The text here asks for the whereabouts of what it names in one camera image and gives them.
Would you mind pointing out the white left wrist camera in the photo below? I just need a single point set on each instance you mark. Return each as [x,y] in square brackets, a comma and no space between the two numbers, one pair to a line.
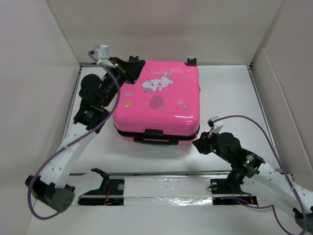
[101,52]

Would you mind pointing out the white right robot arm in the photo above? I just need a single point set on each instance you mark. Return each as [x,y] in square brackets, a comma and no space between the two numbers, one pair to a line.
[253,175]

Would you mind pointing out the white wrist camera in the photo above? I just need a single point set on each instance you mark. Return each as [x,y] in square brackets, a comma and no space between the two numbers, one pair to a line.
[215,125]
[101,52]

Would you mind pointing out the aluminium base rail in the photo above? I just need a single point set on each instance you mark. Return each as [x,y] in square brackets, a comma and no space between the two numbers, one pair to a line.
[93,189]

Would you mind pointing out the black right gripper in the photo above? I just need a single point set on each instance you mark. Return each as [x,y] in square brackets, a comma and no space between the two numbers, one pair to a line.
[201,143]

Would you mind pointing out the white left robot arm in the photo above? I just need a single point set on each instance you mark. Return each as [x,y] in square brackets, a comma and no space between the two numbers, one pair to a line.
[49,183]

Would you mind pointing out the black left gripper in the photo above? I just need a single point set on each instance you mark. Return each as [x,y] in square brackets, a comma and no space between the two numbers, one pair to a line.
[128,70]

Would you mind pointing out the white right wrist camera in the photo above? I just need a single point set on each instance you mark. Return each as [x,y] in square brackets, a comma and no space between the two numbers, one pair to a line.
[215,125]

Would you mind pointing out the pink hard-shell suitcase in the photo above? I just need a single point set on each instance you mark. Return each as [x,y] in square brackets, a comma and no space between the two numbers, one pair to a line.
[163,106]

